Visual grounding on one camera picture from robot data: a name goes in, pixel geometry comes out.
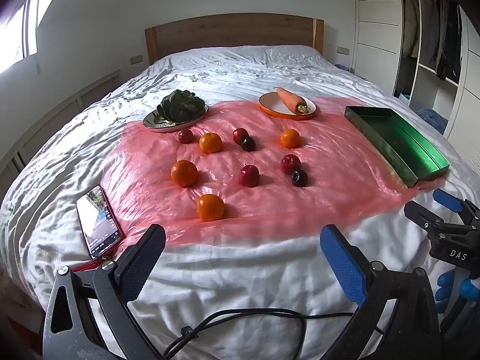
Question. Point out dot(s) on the carrot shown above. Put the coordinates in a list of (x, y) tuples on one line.
[(290, 99)]

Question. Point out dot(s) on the dark purple plum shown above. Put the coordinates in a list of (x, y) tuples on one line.
[(249, 144), (299, 178)]

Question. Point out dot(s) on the wall socket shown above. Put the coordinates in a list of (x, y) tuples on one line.
[(342, 50), (135, 59)]

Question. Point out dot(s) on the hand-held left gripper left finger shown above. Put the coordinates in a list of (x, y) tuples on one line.
[(144, 260)]

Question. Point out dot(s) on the beige hanging jacket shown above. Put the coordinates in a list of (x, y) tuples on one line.
[(412, 22)]

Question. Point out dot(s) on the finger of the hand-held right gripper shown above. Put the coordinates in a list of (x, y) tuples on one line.
[(447, 199), (423, 215)]

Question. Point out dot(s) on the dark green leafy vegetable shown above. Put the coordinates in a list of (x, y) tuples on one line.
[(180, 105)]

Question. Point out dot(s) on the orange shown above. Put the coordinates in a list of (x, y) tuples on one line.
[(210, 143), (184, 173), (210, 207), (290, 138)]

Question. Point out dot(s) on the grey hanging jacket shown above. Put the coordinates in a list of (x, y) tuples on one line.
[(431, 30)]

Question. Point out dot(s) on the blue fluffy cloth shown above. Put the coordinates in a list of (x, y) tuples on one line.
[(431, 118)]

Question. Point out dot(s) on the pink plastic sheet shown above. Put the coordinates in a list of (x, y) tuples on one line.
[(337, 180)]

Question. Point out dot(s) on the dark hanging clothes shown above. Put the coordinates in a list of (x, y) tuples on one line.
[(450, 41)]

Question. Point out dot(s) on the smartphone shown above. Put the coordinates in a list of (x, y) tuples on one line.
[(98, 219)]

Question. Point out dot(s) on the teal box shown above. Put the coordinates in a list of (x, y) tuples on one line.
[(403, 96)]

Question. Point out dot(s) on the silver plate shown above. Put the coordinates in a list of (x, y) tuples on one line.
[(155, 123)]

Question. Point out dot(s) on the white wardrobe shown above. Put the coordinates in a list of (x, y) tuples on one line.
[(378, 18)]

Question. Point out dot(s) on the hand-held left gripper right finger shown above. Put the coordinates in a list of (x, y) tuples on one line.
[(343, 258)]

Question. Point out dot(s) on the orange rimmed white plate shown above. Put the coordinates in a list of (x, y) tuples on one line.
[(272, 103)]

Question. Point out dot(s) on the person's right hand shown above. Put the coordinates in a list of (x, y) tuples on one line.
[(445, 288)]

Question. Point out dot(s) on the green metal tray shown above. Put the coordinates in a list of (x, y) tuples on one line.
[(397, 138)]

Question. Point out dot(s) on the red apple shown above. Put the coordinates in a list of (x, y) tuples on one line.
[(290, 163), (239, 134), (185, 136), (249, 175)]

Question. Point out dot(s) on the window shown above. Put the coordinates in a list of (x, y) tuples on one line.
[(22, 26)]

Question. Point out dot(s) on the wooden headboard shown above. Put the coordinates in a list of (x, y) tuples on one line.
[(232, 32)]

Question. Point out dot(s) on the small blue cloth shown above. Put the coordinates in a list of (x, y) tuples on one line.
[(343, 66)]

